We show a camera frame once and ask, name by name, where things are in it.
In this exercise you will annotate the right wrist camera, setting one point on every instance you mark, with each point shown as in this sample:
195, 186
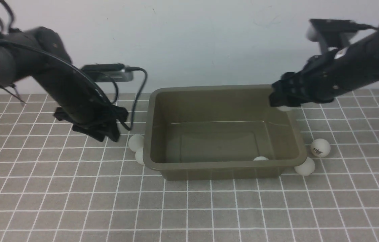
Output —
331, 33

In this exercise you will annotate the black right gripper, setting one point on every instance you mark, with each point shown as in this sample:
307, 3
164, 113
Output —
291, 91

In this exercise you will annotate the white ping-pong ball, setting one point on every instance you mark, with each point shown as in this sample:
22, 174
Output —
320, 148
260, 158
139, 156
284, 108
136, 142
306, 168

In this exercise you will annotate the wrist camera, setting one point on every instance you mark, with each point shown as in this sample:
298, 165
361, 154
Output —
331, 33
108, 72

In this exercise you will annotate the grey checkered tablecloth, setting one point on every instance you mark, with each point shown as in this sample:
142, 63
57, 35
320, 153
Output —
59, 186

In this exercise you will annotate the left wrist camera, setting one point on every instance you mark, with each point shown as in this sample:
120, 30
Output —
108, 72

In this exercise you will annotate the olive plastic storage bin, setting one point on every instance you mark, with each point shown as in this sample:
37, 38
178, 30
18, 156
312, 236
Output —
215, 132

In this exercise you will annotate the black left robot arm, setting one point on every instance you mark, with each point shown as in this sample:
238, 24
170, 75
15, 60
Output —
39, 53

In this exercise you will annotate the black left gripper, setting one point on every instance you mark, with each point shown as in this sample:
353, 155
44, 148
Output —
94, 119

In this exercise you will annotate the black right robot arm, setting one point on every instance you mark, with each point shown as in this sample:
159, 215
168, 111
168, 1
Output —
348, 60

